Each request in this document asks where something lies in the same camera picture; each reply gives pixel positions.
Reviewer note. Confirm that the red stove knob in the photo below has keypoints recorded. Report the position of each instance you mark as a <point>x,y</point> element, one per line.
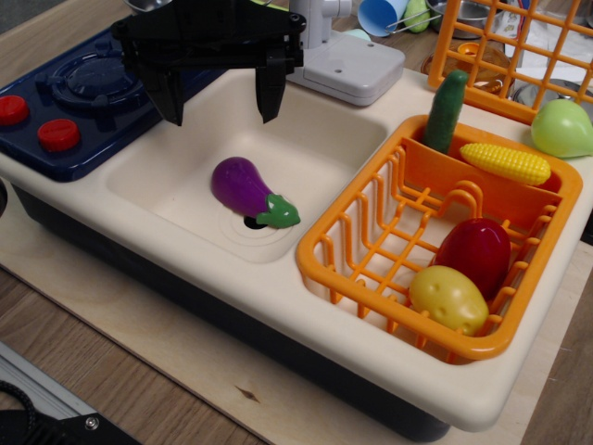
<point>13,110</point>
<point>58,135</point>

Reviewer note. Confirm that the silver metal bowl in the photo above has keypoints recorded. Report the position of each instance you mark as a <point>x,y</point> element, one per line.
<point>527,93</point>

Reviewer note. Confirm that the red stove knob left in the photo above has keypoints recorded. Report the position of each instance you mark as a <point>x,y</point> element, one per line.
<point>13,110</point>

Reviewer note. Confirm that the orange plastic grid panel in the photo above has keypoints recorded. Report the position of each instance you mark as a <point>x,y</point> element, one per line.
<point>543,39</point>

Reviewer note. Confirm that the cream toy kitchen sink unit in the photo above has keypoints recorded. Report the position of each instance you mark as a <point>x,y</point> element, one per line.
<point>153,198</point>

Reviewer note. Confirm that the orange dish rack basket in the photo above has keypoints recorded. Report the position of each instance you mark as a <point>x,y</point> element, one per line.
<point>389,222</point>

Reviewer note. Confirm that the silver metal pot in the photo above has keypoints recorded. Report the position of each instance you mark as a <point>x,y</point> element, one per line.
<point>470,13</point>

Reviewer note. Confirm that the light wooden base board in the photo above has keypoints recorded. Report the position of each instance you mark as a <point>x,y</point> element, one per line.
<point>167,377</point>

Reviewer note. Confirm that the red stove knob right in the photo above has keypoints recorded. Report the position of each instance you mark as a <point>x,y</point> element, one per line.
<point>58,135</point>

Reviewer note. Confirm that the yellow toy potato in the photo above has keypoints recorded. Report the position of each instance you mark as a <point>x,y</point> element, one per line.
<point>450,298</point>

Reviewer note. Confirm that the yellow toy corn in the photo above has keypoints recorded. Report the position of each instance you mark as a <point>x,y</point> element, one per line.
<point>512,164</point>

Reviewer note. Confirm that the grey toy faucet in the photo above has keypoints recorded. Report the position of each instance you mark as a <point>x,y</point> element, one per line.
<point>339,64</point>

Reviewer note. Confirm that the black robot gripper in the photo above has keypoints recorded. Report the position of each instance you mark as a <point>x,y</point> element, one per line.
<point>219,35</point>

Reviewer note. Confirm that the light green toy pear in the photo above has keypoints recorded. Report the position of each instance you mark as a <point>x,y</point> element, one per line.
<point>562,129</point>

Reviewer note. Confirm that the orange toy pan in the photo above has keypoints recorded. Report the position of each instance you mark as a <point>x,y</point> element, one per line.
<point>487,80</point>

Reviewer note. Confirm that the dark red toy vegetable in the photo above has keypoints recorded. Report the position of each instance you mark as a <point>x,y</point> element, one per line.
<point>481,250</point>

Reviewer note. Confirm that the dark blue toy stove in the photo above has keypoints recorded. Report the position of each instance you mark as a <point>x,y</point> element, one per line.
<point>89,86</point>

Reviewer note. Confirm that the light blue plastic cup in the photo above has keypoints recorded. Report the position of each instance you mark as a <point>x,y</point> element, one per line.
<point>379,17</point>

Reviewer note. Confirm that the green toy cucumber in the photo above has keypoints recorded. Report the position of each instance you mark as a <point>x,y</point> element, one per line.
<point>445,111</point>

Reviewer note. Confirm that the purple toy eggplant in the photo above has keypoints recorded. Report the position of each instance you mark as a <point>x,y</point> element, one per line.
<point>237,184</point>

